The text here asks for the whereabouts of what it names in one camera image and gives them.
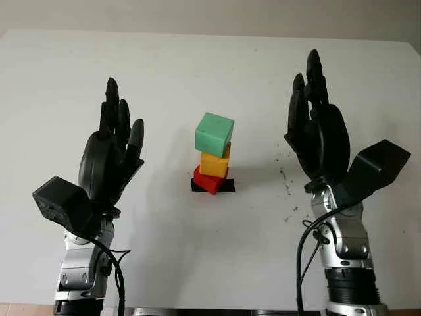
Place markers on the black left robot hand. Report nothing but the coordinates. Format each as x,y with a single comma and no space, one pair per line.
102,164

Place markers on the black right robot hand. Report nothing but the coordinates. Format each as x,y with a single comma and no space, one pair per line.
325,148

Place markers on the red wooden block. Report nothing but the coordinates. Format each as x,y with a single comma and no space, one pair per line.
207,182

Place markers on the yellow wooden block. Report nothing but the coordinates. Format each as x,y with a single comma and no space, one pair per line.
213,166

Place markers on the green wooden block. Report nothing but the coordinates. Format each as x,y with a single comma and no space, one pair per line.
212,135

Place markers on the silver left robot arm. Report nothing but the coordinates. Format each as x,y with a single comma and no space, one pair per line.
79,270

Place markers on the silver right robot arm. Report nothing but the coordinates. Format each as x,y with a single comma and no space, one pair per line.
348,263

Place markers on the black tape square marker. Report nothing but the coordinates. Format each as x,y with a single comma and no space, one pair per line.
229,186

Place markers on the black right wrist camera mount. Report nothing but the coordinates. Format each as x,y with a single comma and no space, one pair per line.
375,168

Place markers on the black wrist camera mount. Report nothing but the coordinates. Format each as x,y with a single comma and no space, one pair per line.
62,204
375,168

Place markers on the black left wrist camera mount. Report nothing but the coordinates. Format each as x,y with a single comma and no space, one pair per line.
62,204

